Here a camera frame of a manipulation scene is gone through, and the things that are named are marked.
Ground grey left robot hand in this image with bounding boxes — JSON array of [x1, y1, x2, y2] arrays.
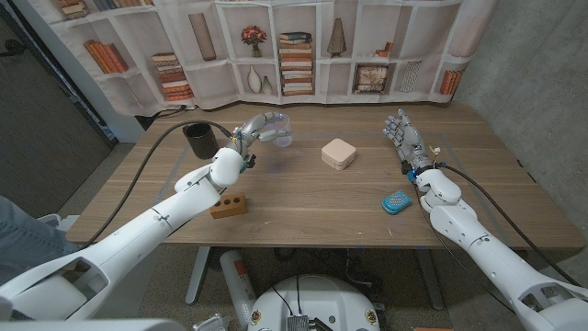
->
[[227, 111, 294, 163]]

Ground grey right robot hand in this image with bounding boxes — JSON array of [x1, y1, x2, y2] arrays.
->
[[383, 108, 440, 176]]

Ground clear plastic measuring cup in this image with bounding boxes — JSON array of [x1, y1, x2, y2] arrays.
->
[[270, 113, 294, 149]]

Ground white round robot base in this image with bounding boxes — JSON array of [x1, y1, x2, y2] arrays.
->
[[246, 274, 381, 331]]

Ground black cup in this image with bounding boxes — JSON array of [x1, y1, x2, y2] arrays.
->
[[182, 122, 220, 160]]

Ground brown block with three holes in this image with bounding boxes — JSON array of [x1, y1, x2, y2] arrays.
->
[[209, 191, 248, 220]]

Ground pink jewelry box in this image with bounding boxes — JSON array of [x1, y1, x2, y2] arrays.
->
[[321, 138, 358, 172]]

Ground grey table leg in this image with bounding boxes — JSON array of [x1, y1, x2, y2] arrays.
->
[[415, 249, 446, 311], [185, 246, 212, 306]]

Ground white roll with orange label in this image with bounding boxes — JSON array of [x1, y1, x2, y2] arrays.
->
[[219, 249, 257, 330]]

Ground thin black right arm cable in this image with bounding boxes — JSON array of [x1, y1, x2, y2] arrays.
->
[[411, 181, 515, 314]]

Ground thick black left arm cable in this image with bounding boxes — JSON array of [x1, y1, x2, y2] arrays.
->
[[82, 120, 233, 249]]

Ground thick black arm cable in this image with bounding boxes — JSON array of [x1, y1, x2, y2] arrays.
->
[[435, 163, 581, 287], [82, 120, 233, 249]]

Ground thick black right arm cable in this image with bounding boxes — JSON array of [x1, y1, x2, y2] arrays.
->
[[435, 163, 581, 287]]

